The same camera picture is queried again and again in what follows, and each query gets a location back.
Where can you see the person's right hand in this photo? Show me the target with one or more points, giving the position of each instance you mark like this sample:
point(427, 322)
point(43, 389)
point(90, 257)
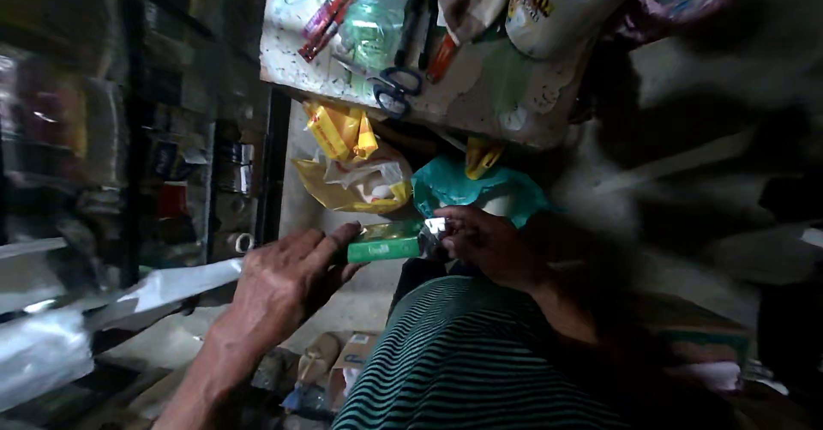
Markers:
point(498, 250)

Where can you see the person's left hand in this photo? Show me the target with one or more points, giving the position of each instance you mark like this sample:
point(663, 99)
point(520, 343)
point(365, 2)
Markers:
point(273, 282)

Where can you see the person's right index finger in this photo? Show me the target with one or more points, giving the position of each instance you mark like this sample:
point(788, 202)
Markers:
point(463, 212)

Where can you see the person's right fingers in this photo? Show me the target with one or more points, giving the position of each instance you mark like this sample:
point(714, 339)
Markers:
point(460, 240)

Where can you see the person's left fingers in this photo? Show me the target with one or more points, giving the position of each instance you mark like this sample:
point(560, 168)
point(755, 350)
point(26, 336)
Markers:
point(299, 242)

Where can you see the person's left index finger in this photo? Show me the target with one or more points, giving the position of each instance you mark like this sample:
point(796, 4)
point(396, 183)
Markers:
point(334, 241)

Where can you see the person's left thumb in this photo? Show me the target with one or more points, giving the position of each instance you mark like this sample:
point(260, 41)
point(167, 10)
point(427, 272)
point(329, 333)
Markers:
point(344, 275)

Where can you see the silver clear packet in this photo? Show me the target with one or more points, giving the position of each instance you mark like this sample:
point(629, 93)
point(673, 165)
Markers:
point(432, 230)

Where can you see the green rectangular box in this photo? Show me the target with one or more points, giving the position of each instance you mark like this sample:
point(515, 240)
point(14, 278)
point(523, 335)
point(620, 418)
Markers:
point(384, 250)

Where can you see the person's right forearm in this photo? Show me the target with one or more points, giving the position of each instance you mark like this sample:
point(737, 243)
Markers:
point(569, 311)

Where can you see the person's left forearm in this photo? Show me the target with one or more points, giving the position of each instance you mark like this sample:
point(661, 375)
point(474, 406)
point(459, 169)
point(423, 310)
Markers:
point(212, 372)

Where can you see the teal plastic bag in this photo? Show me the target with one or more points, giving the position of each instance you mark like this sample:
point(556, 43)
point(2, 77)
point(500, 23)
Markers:
point(450, 182)

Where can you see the small yellow packet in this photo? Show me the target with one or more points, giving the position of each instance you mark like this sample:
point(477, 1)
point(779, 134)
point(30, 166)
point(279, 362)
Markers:
point(477, 160)

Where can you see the white tape roll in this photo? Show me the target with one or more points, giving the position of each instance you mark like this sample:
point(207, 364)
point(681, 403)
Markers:
point(244, 243)

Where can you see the yellow and white plastic bag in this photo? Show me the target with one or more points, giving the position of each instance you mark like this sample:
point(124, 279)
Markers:
point(315, 185)

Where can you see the person's legs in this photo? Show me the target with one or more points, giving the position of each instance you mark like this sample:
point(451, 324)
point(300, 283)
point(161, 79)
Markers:
point(411, 275)

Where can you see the small cardboard box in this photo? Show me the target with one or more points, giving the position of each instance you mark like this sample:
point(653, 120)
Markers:
point(352, 356)

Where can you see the paint-stained table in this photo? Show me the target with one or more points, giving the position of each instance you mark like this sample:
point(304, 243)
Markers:
point(450, 112)

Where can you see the yellow printed plastic bag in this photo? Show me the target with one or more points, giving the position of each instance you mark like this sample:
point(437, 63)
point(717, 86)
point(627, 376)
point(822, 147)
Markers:
point(334, 131)

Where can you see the white plastic sheet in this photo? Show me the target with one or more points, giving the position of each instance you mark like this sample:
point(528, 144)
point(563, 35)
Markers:
point(186, 282)

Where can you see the dark metal shelf with goods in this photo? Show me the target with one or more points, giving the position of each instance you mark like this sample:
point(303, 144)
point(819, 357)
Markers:
point(209, 160)

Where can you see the person's body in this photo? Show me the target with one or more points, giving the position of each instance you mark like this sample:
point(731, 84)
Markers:
point(463, 365)

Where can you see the orange-red cutter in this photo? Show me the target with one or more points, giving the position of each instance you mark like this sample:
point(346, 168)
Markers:
point(442, 58)

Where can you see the black marker pen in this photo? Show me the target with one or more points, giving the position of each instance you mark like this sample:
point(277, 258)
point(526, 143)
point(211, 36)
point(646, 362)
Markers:
point(409, 25)
point(427, 31)

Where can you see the beige cloth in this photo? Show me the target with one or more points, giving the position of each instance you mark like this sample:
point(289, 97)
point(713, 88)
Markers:
point(472, 5)

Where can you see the clear green plastic bottle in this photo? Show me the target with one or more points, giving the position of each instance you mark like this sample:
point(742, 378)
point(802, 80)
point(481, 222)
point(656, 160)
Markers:
point(373, 25)

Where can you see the white printed bucket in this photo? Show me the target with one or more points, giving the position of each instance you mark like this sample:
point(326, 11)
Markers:
point(550, 21)

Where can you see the large cardboard box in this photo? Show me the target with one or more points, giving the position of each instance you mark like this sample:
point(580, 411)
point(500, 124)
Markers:
point(694, 330)

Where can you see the crumpled translucent plastic bag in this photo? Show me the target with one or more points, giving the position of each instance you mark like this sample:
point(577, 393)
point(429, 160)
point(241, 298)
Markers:
point(45, 356)

